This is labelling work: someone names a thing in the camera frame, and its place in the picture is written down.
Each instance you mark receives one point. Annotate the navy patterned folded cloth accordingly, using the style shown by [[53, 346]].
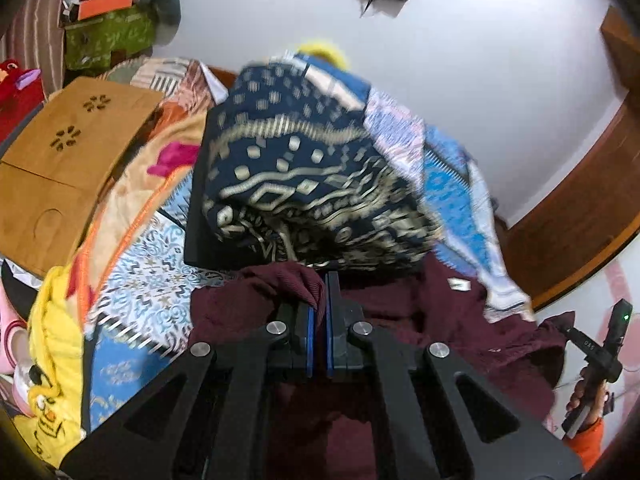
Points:
[[300, 170]]

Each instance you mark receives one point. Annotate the black folded cloth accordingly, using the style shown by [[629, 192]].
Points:
[[197, 230]]

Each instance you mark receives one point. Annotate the yellow round object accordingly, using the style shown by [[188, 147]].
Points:
[[325, 52]]

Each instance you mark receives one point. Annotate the green storage box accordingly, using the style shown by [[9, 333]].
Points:
[[105, 40]]

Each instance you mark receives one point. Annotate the wooden door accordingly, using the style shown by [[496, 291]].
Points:
[[622, 45]]

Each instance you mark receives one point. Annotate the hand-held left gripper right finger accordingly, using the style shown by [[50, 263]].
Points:
[[330, 345]]

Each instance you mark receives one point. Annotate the orange box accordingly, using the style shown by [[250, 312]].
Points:
[[105, 4]]

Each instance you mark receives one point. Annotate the blue patchwork quilt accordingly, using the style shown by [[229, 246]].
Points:
[[145, 260]]

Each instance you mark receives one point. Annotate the pink soft item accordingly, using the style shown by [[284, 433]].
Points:
[[12, 350]]

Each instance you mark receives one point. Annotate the person's right hand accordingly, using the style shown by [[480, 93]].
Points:
[[576, 395]]

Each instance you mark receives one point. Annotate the wooden lap desk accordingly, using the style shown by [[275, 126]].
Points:
[[60, 170]]

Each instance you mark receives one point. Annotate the cream orange fleece blanket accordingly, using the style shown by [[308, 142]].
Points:
[[135, 185]]

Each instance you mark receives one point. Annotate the yellow printed cloth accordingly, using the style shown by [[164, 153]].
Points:
[[55, 385]]

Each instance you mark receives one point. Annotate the pink wall sticker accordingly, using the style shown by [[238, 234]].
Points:
[[617, 280]]

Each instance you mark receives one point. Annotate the maroon button-up shirt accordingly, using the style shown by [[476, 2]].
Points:
[[450, 320]]

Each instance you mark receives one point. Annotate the red plush toy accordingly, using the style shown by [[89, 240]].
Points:
[[15, 95]]

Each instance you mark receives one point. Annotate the person's right forearm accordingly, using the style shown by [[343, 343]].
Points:
[[587, 445]]

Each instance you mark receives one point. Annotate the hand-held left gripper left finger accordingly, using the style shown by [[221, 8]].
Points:
[[310, 345]]

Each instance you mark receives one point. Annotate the striped reddish curtain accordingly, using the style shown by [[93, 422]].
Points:
[[35, 15]]

